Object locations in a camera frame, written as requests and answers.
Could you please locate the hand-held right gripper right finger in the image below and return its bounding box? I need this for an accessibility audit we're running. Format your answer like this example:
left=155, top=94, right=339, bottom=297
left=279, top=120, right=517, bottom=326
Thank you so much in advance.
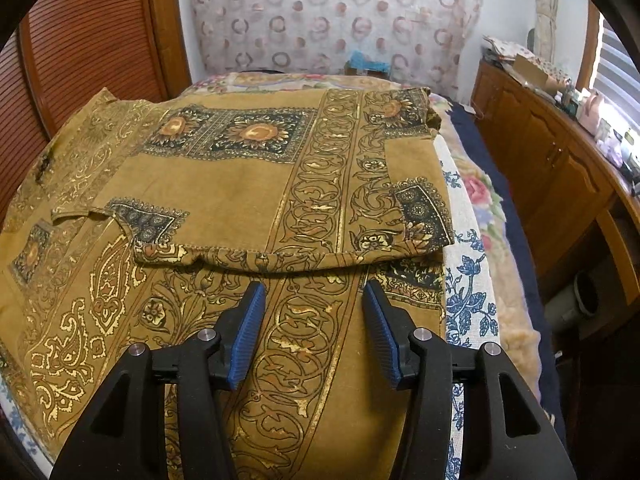
left=362, top=279, right=578, bottom=480

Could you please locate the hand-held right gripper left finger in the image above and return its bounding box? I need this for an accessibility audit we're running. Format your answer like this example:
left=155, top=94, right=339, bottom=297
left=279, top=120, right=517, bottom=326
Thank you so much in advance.
left=50, top=280, right=267, bottom=480

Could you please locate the brown patterned shirt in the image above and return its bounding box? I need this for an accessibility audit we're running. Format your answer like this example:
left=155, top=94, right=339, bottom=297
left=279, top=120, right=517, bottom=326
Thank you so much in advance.
left=0, top=87, right=456, bottom=480

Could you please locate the blue floral bed sheet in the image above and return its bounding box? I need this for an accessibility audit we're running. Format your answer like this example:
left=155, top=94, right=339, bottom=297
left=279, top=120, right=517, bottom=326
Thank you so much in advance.
left=430, top=135, right=501, bottom=480

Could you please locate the navy blanket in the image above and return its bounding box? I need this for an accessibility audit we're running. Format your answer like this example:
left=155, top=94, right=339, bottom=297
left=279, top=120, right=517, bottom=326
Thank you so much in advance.
left=445, top=97, right=566, bottom=441

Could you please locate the grey roll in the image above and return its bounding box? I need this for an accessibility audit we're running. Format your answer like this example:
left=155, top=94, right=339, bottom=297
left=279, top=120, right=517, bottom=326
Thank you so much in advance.
left=542, top=272, right=601, bottom=332

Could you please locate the long wooden cabinet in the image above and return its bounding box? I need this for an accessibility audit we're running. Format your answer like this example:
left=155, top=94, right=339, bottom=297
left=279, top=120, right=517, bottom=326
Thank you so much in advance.
left=470, top=57, right=640, bottom=341

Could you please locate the teal cloth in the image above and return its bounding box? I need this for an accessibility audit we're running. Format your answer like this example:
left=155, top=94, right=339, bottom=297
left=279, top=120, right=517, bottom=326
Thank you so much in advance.
left=345, top=50, right=391, bottom=74

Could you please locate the open cardboard box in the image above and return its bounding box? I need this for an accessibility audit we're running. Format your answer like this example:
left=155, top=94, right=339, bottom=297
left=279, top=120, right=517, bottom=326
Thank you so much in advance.
left=510, top=52, right=551, bottom=87

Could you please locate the folded floral cloth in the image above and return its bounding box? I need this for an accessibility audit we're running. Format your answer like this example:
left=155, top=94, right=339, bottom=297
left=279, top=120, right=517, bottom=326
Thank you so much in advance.
left=482, top=35, right=521, bottom=64

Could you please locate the pink kettle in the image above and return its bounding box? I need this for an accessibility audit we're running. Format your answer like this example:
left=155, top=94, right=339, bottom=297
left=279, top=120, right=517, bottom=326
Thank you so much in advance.
left=577, top=89, right=606, bottom=129

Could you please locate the circle patterned hanging cloth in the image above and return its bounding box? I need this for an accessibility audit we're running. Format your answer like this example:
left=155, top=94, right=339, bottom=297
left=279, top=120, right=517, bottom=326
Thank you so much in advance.
left=186, top=0, right=483, bottom=78

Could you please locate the wooden louvred wardrobe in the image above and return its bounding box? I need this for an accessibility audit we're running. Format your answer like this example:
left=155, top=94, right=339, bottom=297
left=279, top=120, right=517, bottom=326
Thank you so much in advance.
left=0, top=0, right=193, bottom=221

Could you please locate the striped window blind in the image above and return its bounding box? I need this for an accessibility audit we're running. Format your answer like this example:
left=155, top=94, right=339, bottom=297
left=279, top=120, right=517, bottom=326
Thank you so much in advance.
left=595, top=15, right=640, bottom=111

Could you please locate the cream lace curtain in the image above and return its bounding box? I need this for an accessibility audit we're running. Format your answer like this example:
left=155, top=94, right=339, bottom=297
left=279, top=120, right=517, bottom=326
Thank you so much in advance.
left=530, top=0, right=561, bottom=66

